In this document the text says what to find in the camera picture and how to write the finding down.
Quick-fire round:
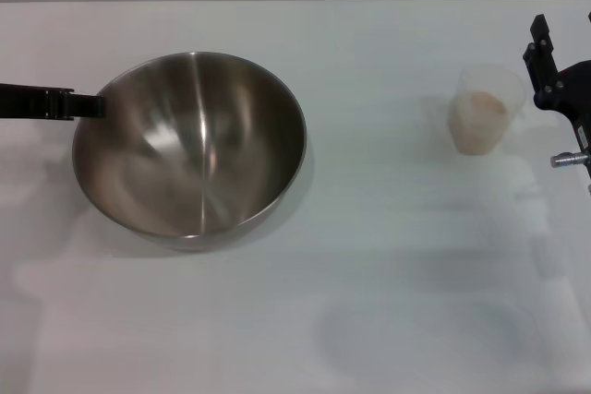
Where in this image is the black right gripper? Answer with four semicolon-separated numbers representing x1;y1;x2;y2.
522;14;591;183

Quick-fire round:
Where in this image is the clear plastic measuring cup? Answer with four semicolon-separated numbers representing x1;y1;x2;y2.
448;63;528;157

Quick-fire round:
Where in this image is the white rice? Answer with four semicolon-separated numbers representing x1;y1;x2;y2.
450;89;508;155

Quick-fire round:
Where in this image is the stainless steel mixing bowl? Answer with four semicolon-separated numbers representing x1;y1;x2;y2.
71;51;308;253

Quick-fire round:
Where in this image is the silver metal bolt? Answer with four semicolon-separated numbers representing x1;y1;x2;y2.
549;151;591;170

